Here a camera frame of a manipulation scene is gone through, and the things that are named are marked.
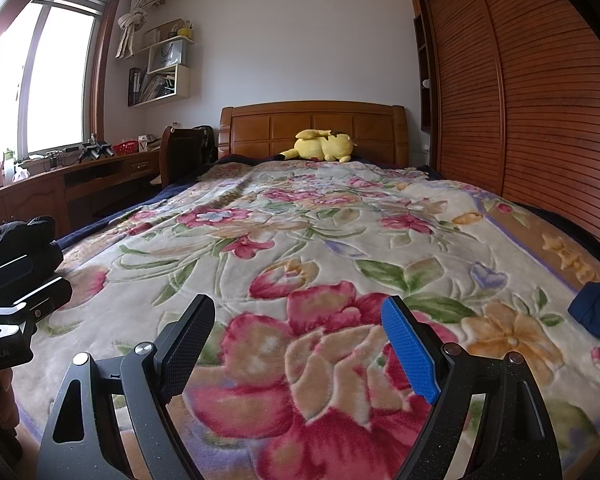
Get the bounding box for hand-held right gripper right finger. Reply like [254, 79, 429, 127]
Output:
[381, 296, 563, 480]

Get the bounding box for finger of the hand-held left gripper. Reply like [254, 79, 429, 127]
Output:
[10, 276, 74, 322]
[0, 246, 63, 293]

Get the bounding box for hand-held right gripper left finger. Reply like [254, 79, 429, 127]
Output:
[37, 294, 217, 480]

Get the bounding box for black coat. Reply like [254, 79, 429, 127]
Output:
[0, 216, 63, 266]

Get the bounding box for wooden desk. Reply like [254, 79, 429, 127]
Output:
[0, 149, 162, 241]

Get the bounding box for floral blanket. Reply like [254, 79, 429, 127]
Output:
[10, 160, 600, 480]

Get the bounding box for black gadget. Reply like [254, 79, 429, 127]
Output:
[78, 141, 115, 162]

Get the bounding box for wooden chair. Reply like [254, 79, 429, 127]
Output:
[160, 125, 216, 188]

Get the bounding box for blue cloth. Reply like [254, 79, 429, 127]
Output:
[567, 282, 600, 348]

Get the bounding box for yellow plush toy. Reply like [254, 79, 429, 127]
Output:
[279, 129, 356, 163]

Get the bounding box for black binders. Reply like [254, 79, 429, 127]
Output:
[128, 67, 143, 106]

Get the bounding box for wooden bed headboard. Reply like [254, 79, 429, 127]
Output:
[217, 101, 410, 168]

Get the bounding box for stack of papers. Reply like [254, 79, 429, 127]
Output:
[140, 72, 177, 101]

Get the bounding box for white paper bag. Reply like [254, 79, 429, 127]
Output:
[150, 40, 187, 72]

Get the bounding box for wooden slatted wardrobe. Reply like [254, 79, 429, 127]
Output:
[407, 0, 600, 281]

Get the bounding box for flat cardboard box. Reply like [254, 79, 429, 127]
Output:
[141, 22, 181, 51]

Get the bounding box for tied beige curtain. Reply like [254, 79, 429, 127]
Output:
[116, 0, 166, 60]

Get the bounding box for window with wooden frame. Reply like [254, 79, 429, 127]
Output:
[0, 0, 126, 161]

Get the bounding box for white wall shelf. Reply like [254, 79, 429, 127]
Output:
[127, 19, 196, 107]

